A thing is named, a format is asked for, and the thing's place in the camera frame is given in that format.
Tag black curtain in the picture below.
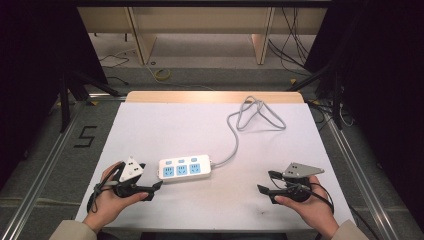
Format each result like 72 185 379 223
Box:
0 0 110 189
303 0 424 232

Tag aluminium floor rail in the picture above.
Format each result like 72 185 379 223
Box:
0 99 83 240
323 114 402 240

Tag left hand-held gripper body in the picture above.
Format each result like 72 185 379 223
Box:
112 155 150 198

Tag thin floor cable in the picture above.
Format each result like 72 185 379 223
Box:
98 49 132 70

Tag grey power strip cable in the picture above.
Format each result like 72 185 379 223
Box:
211 95 287 168

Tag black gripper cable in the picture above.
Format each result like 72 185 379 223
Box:
86 162 120 214
271 178 335 215

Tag yellow tape roll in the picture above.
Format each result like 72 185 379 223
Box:
153 67 172 81

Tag light wooden desk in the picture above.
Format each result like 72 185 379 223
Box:
77 6 329 66

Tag person's left hand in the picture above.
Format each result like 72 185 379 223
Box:
83 161 150 234

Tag person's right hand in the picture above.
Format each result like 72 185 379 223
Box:
274 175 340 240

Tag white power strip blue sockets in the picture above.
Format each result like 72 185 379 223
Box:
157 154 213 184

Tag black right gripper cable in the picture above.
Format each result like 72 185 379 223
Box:
271 178 335 215

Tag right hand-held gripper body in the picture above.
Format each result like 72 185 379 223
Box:
275 162 326 204

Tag tangled floor cables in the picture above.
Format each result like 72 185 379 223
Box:
305 99 355 132

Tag black cable bundle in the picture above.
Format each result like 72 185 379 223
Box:
267 7 314 77

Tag white table mat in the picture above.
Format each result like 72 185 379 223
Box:
75 101 356 233

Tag black metal stand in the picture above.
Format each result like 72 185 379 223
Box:
58 70 124 134
285 63 345 131

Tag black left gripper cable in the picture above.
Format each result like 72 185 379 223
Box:
86 162 120 214

